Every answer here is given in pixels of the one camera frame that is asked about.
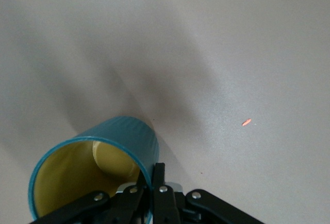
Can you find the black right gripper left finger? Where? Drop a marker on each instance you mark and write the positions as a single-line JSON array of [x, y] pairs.
[[85, 208]]

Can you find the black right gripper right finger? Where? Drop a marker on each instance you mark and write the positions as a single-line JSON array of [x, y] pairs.
[[206, 208]]

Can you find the teal cup yellow inside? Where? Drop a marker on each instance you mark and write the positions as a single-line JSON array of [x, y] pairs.
[[123, 134]]

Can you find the small orange speck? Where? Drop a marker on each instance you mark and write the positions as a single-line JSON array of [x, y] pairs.
[[246, 122]]

